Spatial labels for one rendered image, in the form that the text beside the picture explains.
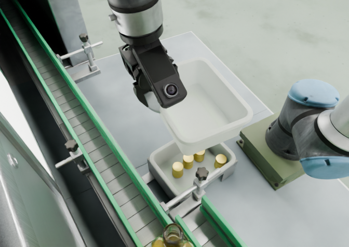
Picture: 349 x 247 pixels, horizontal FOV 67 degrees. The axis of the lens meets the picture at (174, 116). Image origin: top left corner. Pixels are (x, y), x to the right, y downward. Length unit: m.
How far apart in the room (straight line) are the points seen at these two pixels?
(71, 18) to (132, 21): 0.81
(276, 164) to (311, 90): 0.25
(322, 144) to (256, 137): 0.29
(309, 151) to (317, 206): 0.30
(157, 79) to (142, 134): 0.57
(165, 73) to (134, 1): 0.12
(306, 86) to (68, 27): 0.91
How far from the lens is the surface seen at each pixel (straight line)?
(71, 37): 1.23
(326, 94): 0.76
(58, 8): 1.17
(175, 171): 0.82
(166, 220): 0.60
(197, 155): 0.86
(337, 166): 0.67
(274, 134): 0.86
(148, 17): 0.40
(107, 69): 1.25
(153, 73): 0.42
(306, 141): 0.69
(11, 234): 0.26
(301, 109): 0.74
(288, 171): 0.87
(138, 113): 1.04
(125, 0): 0.38
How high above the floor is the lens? 1.54
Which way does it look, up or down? 51 degrees down
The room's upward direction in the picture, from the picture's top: straight up
